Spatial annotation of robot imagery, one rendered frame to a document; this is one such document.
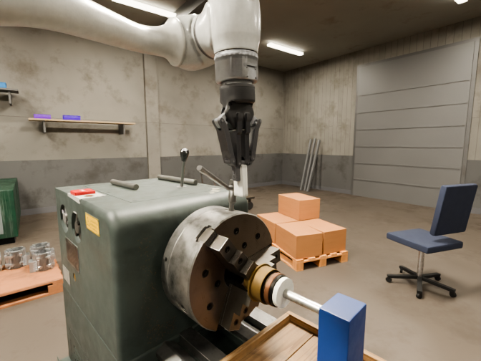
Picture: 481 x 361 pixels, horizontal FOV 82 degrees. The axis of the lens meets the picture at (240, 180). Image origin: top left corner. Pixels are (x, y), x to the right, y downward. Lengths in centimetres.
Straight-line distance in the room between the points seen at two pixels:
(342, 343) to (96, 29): 68
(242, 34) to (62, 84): 658
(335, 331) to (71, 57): 701
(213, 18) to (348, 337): 64
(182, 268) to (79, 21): 52
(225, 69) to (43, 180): 652
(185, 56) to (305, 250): 285
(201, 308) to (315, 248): 271
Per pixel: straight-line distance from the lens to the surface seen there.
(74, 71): 715
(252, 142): 62
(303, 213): 380
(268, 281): 67
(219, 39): 59
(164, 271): 76
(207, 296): 73
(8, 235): 517
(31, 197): 700
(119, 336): 85
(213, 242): 68
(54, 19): 50
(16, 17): 49
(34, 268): 357
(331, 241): 350
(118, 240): 74
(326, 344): 62
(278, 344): 86
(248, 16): 60
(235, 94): 57
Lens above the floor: 142
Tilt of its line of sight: 8 degrees down
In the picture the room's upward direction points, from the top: straight up
